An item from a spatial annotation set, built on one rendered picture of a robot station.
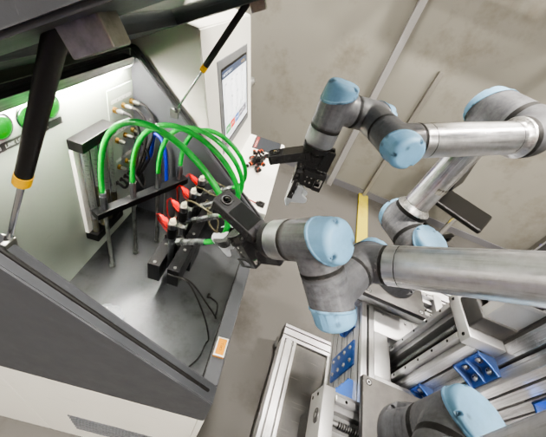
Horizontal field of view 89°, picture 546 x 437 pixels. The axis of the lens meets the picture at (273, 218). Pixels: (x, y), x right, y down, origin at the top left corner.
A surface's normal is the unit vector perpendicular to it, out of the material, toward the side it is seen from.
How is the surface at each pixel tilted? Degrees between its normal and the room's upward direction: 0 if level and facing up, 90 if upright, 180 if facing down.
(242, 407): 0
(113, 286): 0
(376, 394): 0
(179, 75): 90
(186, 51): 90
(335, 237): 45
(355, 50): 90
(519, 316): 90
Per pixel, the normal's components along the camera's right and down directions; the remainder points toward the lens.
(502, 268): -0.69, -0.35
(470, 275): -0.72, -0.11
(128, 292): 0.29, -0.72
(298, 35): -0.27, 0.58
